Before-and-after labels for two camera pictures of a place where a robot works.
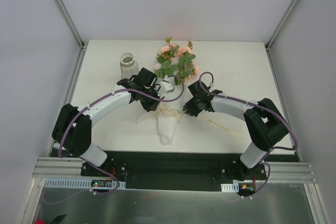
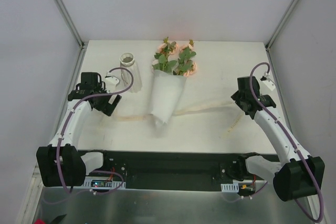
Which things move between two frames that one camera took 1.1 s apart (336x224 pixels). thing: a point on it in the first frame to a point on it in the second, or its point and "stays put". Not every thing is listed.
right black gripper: (193, 107) to (248, 84)
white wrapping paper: (167, 126) to (168, 88)
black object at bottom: (58, 219) stays put
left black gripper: (151, 102) to (111, 104)
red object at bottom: (39, 221) stays put
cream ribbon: (165, 110) to (240, 113)
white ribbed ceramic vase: (128, 67) stays put
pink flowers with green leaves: (177, 61) stays put
